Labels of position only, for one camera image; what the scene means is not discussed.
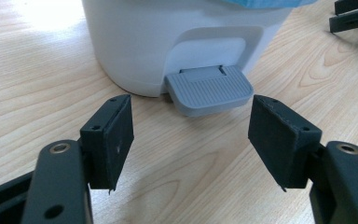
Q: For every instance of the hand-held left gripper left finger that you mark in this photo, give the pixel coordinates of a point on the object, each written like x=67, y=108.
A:
x=108, y=146

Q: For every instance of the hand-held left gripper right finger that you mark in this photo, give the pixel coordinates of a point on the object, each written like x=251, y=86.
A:
x=279, y=143

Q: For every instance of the grey bin pedal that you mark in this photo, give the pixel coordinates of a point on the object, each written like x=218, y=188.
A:
x=208, y=93

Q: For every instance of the white pedal bin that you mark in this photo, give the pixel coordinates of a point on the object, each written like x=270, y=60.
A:
x=130, y=43

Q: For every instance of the blue face mask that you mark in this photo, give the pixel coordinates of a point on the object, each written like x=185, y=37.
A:
x=267, y=3

